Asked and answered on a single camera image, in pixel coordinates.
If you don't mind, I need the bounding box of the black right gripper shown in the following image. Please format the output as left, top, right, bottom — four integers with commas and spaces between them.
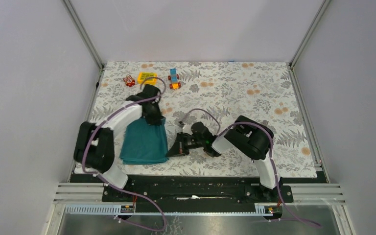
165, 132, 205, 158

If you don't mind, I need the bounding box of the teal cloth napkin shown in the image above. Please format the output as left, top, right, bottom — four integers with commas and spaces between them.
119, 118, 168, 165

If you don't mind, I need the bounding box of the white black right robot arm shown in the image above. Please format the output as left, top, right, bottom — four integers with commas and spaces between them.
166, 116, 281, 202

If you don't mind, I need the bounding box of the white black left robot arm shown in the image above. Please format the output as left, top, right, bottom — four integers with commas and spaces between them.
73, 85, 165, 201

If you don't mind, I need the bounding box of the yellow toy brick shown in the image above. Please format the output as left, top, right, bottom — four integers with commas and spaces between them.
137, 72, 157, 85

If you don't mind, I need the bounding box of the red owl toy block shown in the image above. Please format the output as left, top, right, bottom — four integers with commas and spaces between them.
123, 75, 136, 87

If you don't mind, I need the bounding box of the blue orange toy car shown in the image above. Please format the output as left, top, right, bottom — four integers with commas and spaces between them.
168, 68, 182, 90

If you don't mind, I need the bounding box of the floral patterned table mat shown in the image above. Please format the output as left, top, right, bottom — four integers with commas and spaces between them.
90, 61, 317, 178

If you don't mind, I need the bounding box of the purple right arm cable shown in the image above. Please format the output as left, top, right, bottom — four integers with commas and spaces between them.
179, 108, 323, 229

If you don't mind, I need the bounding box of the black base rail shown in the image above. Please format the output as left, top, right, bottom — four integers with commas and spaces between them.
70, 174, 294, 215

